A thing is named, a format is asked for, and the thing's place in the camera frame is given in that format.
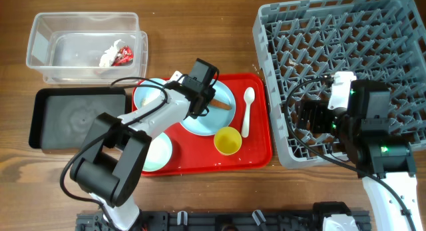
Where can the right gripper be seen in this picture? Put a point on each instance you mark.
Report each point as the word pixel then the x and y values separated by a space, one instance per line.
pixel 317 108

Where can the pale green bowl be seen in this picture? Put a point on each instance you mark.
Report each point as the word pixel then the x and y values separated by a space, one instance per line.
pixel 159 153

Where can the light blue plate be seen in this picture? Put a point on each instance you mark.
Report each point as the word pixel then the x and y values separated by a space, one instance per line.
pixel 216 118

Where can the grey dishwasher rack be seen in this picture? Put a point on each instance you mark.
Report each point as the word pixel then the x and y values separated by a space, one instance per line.
pixel 380 40

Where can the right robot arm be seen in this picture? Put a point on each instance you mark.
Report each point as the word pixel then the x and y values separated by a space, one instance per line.
pixel 357 115

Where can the light blue rice bowl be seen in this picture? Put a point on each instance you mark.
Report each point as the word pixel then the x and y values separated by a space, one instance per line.
pixel 148 92

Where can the orange carrot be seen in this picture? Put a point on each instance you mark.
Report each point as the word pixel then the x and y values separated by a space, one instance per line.
pixel 220 105

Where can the white tissue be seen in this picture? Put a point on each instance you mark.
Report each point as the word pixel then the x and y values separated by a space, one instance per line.
pixel 110 54

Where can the yellow plastic cup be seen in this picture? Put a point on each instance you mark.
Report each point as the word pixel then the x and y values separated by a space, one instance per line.
pixel 227 141

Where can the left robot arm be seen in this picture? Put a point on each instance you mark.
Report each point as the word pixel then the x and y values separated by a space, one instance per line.
pixel 108 166

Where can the black plastic tray bin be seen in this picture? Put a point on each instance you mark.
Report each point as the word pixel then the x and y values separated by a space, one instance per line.
pixel 62 117

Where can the red snack wrapper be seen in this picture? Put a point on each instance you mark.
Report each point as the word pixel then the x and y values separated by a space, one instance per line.
pixel 124 56

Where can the white plastic spoon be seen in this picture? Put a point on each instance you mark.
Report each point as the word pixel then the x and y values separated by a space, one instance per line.
pixel 249 97

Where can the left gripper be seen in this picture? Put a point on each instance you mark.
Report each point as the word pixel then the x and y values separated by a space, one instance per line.
pixel 209 93

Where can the clear plastic waste bin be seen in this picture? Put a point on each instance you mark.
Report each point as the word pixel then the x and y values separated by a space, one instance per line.
pixel 66 47

